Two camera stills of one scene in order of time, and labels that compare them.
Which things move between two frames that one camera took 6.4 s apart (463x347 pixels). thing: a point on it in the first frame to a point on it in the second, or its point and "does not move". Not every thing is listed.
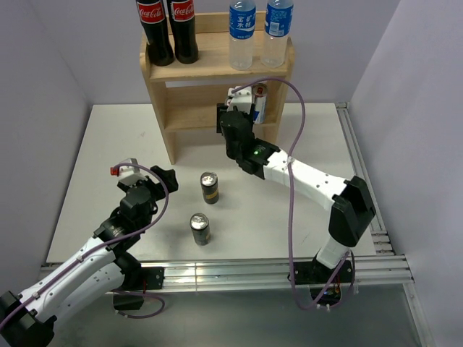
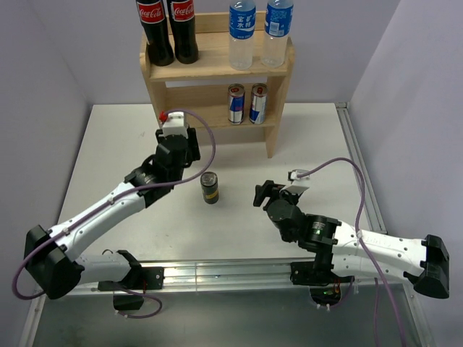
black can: (210, 184) does not move
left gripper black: (155, 181) to (194, 143)
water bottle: (278, 20) does not move
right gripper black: (224, 116) to (271, 191)
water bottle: (242, 16) does not move
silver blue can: (260, 92) does not move
